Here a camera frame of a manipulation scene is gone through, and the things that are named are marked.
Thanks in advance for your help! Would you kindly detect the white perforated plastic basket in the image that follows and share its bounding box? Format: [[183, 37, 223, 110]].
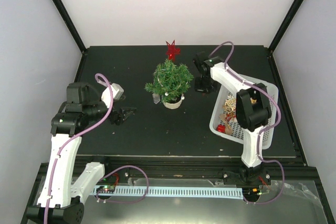
[[209, 75, 278, 150]]

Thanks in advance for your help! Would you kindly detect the circuit board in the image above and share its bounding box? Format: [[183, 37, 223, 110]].
[[96, 185, 115, 194], [243, 188, 270, 196]]

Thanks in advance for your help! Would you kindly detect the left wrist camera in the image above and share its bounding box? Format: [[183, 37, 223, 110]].
[[101, 83, 124, 108]]

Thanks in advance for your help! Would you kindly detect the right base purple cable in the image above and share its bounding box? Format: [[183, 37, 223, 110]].
[[244, 159, 286, 205]]

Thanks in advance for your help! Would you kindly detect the white tree pot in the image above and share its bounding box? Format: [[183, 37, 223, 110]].
[[163, 97, 183, 110]]

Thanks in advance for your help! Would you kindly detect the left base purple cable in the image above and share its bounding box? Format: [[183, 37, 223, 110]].
[[95, 165, 149, 205]]

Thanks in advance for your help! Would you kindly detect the red gift box ornament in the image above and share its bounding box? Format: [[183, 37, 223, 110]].
[[216, 124, 225, 133]]

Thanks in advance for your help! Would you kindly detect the right circuit board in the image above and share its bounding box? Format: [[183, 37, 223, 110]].
[[243, 188, 270, 196]]

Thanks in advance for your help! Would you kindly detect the small green christmas tree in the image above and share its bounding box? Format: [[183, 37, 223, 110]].
[[144, 59, 194, 102]]

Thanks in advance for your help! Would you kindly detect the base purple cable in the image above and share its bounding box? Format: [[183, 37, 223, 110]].
[[244, 159, 286, 205], [95, 165, 149, 205]]

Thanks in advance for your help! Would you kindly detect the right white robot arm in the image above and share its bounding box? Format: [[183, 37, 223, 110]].
[[193, 53, 277, 184]]

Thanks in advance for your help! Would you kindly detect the clear battery box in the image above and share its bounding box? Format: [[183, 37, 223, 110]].
[[152, 93, 161, 104]]

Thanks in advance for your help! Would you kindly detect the left circuit board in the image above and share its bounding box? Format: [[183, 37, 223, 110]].
[[96, 185, 115, 194]]

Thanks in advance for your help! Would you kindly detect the red star ornament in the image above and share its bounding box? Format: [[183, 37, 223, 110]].
[[166, 40, 181, 61]]

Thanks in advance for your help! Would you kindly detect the white slotted cable duct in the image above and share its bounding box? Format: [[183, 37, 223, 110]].
[[90, 186, 243, 200]]

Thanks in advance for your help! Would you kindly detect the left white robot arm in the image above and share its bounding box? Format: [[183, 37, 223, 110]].
[[26, 82, 136, 223]]

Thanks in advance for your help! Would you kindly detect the white ball light string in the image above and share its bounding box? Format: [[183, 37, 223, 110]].
[[154, 69, 191, 101]]

